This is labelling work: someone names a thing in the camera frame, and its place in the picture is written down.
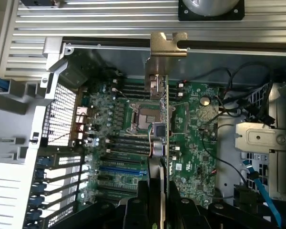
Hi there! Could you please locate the blue expansion slot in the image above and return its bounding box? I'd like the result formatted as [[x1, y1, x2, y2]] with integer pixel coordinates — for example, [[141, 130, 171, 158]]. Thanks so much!
[[100, 166, 148, 176]]

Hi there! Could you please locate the long black expansion slot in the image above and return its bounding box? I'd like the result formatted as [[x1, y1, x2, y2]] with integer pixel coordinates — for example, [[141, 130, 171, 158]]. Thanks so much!
[[102, 156, 148, 165]]

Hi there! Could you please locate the green Dell motherboard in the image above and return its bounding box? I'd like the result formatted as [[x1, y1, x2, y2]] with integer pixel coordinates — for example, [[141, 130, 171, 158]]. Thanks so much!
[[72, 78, 220, 215]]

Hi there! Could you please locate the black RAM slot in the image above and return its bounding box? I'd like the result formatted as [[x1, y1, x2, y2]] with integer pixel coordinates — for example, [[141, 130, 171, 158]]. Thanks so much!
[[113, 88, 184, 100], [107, 135, 179, 146], [113, 78, 185, 90]]

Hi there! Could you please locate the CPU socket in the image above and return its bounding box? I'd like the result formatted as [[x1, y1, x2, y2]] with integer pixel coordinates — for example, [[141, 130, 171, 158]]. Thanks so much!
[[127, 101, 177, 135]]

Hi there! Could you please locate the silver coin battery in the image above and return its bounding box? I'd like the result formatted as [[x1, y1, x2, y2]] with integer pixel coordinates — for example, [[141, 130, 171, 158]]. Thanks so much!
[[199, 95, 211, 107]]

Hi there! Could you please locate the silver disk bay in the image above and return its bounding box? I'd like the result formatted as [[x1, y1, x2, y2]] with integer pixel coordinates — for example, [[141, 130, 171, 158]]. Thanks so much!
[[235, 82, 286, 201]]

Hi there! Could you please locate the grey metal PC case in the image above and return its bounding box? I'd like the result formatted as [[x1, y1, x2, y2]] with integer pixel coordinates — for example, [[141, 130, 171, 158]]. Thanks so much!
[[26, 37, 286, 229]]

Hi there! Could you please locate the grey parts rack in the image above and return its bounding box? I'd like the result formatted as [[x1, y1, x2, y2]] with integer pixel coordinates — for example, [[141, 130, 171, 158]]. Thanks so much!
[[0, 71, 53, 229]]

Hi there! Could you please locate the black box holder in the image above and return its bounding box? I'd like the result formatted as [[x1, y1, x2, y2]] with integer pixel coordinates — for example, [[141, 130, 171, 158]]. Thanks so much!
[[20, 0, 60, 8]]

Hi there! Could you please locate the blue SATA wire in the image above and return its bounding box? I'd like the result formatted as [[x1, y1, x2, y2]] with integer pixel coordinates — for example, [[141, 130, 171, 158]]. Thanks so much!
[[243, 159, 283, 229]]

